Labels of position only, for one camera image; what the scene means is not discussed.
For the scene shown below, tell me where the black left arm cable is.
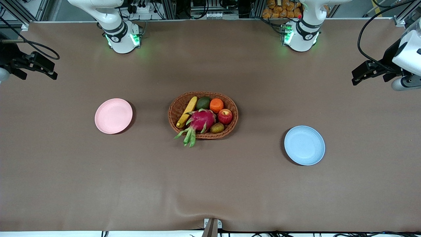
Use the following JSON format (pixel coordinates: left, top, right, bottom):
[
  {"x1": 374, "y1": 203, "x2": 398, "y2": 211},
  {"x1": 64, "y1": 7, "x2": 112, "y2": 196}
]
[{"x1": 357, "y1": 0, "x2": 421, "y2": 72}]

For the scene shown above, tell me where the brown wicker basket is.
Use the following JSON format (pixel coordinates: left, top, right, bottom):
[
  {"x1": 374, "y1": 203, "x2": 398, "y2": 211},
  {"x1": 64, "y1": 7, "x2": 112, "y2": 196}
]
[{"x1": 168, "y1": 91, "x2": 239, "y2": 140}]

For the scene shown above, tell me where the pile of orange lumpy items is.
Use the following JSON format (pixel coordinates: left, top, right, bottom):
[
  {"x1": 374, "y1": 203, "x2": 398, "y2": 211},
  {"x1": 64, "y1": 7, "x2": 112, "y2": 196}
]
[{"x1": 262, "y1": 0, "x2": 302, "y2": 19}]

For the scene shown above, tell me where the orange fruit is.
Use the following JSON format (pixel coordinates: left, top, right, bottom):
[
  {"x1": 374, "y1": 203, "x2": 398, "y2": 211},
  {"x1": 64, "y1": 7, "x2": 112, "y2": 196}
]
[{"x1": 210, "y1": 98, "x2": 224, "y2": 114}]

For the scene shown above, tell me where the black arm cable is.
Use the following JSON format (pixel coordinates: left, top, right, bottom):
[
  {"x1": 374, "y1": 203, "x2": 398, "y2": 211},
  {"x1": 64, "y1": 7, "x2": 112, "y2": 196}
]
[
  {"x1": 357, "y1": 0, "x2": 421, "y2": 72},
  {"x1": 0, "y1": 16, "x2": 61, "y2": 60}
]

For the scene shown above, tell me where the yellow banana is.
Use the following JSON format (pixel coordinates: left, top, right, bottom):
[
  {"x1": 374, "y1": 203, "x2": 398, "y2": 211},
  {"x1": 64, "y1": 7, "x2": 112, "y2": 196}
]
[{"x1": 176, "y1": 96, "x2": 198, "y2": 128}]

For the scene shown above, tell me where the brown table mat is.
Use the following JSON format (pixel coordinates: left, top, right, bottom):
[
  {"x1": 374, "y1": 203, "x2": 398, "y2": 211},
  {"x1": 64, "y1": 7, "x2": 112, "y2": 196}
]
[{"x1": 0, "y1": 18, "x2": 421, "y2": 232}]

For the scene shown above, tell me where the pink plate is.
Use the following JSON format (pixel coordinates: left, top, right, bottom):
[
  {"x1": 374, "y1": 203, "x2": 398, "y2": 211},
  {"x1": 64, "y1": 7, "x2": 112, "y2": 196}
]
[{"x1": 94, "y1": 98, "x2": 133, "y2": 135}]

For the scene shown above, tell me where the grey metal bracket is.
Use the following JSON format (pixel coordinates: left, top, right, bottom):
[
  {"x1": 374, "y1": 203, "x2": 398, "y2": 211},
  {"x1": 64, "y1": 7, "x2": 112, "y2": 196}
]
[{"x1": 203, "y1": 218, "x2": 223, "y2": 229}]

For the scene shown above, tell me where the white power strip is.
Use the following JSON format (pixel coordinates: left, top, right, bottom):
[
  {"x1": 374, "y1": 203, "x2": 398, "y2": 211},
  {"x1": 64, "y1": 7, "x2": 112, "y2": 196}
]
[{"x1": 127, "y1": 3, "x2": 155, "y2": 14}]

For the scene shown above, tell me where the blue plate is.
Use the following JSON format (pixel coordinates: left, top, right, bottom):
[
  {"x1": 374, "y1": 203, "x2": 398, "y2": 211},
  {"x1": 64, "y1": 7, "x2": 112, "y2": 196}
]
[{"x1": 284, "y1": 125, "x2": 326, "y2": 166}]

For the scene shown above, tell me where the pink dragon fruit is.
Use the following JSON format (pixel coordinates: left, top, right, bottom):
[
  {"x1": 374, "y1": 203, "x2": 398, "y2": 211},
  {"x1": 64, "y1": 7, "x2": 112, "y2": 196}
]
[{"x1": 174, "y1": 108, "x2": 217, "y2": 148}]

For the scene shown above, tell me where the red apple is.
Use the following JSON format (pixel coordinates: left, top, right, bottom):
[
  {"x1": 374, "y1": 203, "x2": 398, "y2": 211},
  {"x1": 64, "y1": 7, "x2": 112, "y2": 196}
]
[{"x1": 218, "y1": 109, "x2": 233, "y2": 125}]

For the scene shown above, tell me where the green avocado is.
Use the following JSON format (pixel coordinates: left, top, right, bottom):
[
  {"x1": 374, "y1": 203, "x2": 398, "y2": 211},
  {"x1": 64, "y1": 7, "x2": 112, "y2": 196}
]
[{"x1": 196, "y1": 96, "x2": 211, "y2": 111}]

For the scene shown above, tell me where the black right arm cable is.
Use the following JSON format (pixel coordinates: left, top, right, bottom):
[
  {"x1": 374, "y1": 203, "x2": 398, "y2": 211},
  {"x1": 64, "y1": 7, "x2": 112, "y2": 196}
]
[{"x1": 0, "y1": 16, "x2": 61, "y2": 60}]

